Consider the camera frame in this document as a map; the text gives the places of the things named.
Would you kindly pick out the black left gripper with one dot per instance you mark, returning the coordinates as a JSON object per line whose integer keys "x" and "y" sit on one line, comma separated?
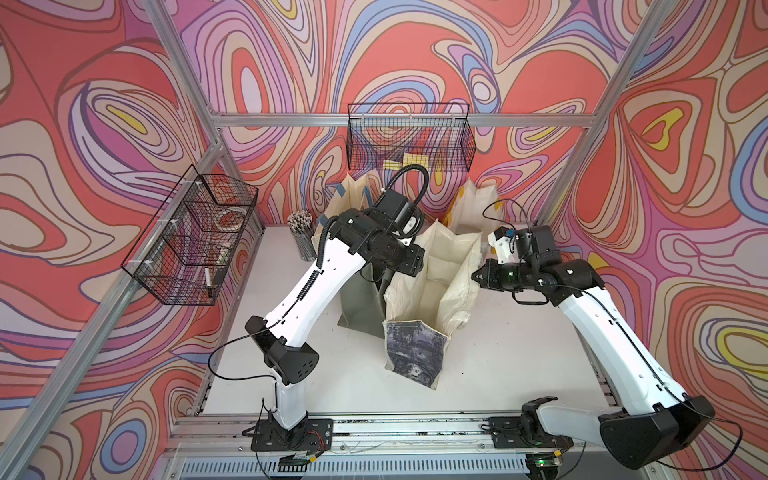
{"x": 413, "y": 263}

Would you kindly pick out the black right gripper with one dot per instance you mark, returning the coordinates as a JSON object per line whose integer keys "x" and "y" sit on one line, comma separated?
{"x": 489, "y": 281}

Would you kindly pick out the cream canvas bag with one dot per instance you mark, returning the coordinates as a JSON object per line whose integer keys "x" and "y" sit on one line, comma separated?
{"x": 423, "y": 312}

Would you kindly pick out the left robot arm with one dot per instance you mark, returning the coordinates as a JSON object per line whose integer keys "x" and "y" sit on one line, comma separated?
{"x": 349, "y": 242}

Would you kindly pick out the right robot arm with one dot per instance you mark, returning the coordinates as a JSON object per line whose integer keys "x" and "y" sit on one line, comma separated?
{"x": 655, "y": 417}

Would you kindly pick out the green canvas bag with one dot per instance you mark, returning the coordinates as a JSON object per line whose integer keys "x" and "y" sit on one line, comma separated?
{"x": 362, "y": 306}

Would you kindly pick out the clear cup of pencils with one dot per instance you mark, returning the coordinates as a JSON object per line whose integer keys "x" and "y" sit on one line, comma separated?
{"x": 301, "y": 224}

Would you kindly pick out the yellow sticky note pad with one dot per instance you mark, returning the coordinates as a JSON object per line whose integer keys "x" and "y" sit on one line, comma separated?
{"x": 413, "y": 159}

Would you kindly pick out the tape roll in basket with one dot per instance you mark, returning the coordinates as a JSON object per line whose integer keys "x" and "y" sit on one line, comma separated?
{"x": 229, "y": 219}

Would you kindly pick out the white marker in basket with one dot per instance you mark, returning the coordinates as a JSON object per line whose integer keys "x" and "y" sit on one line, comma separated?
{"x": 210, "y": 288}

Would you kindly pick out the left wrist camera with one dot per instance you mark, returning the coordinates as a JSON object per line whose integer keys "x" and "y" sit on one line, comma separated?
{"x": 396, "y": 207}

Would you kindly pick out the cream bag with blue handles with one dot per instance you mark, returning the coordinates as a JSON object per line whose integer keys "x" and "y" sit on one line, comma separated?
{"x": 359, "y": 193}

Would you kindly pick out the cream bag with yellow handles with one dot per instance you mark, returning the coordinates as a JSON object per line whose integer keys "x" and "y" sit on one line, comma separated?
{"x": 468, "y": 214}

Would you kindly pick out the black wire basket, back wall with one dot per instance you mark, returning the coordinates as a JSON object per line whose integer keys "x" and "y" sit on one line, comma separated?
{"x": 380, "y": 133}

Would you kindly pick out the black wire basket, wall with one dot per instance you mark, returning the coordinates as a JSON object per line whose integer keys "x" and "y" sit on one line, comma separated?
{"x": 380, "y": 133}
{"x": 169, "y": 256}

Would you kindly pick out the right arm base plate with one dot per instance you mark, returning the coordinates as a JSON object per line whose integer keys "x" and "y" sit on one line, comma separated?
{"x": 517, "y": 432}

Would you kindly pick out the black wire basket, left wall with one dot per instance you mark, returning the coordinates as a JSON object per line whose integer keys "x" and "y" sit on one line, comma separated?
{"x": 169, "y": 256}

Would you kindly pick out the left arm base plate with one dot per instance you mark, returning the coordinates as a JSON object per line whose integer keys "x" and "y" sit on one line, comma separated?
{"x": 312, "y": 435}

